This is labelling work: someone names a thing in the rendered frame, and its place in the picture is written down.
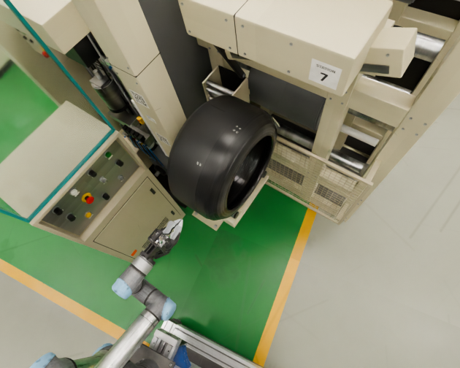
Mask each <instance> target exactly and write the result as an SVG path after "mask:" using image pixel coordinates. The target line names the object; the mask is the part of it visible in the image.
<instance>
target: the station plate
mask: <svg viewBox="0 0 460 368"><path fill-rule="evenodd" d="M341 72H342V69H339V68H337V67H335V66H331V65H329V64H326V63H324V62H321V61H318V60H315V59H314V58H312V62H311V67H310V74H309V80H312V81H314V82H316V83H319V84H321V85H325V86H326V87H329V88H332V89H334V90H336V89H337V84H338V82H339V79H340V75H341Z"/></svg>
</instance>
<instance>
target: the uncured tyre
mask: <svg viewBox="0 0 460 368"><path fill-rule="evenodd" d="M212 105H213V106H212ZM214 106H215V107H214ZM216 107H217V108H216ZM218 108H219V109H218ZM220 109H221V110H220ZM222 110H223V111H222ZM224 111H225V112H224ZM236 125H239V126H241V127H242V130H241V132H240V133H238V135H236V134H235V133H234V132H232V131H231V130H232V129H233V128H234V127H235V126H236ZM276 140H277V129H276V126H275V122H274V120H273V117H272V116H271V115H270V114H269V113H268V112H267V111H265V110H263V109H261V108H258V107H256V106H254V105H252V104H250V103H248V102H246V101H243V100H241V99H239V98H237V97H235V96H227V95H222V96H217V97H215V98H214V99H211V100H209V101H207V102H205V103H203V104H202V105H201V106H200V107H198V108H197V109H196V110H195V111H194V112H193V113H192V114H191V115H190V116H189V118H188V119H187V120H186V122H185V123H184V124H183V126H182V128H181V129H180V131H179V132H178V134H177V136H176V138H175V141H174V143H173V146H172V149H171V151H170V154H169V160H168V165H167V175H168V182H169V188H170V191H171V192H172V194H173V195H174V196H175V197H176V199H177V200H179V201H180V202H182V203H183V204H185V205H186V206H188V207H190V208H191V209H192V210H194V211H195V212H197V213H199V214H200V215H201V216H203V217H205V218H206V219H210V220H212V221H217V220H221V219H225V218H229V217H230V216H232V215H233V214H234V213H235V212H236V211H238V209H239V208H240V207H241V206H242V205H243V204H244V203H245V202H246V201H247V200H248V198H249V197H250V195H251V194H252V192H253V191H254V190H255V188H256V186H257V185H258V183H259V181H260V180H261V178H262V176H263V174H264V173H265V171H266V169H267V166H268V164H269V162H270V159H271V157H272V154H273V151H274V149H275V144H276ZM197 159H198V160H199V161H201V162H203V164H202V167H201V168H199V167H198V166H196V165H195V164H196V161H197Z"/></svg>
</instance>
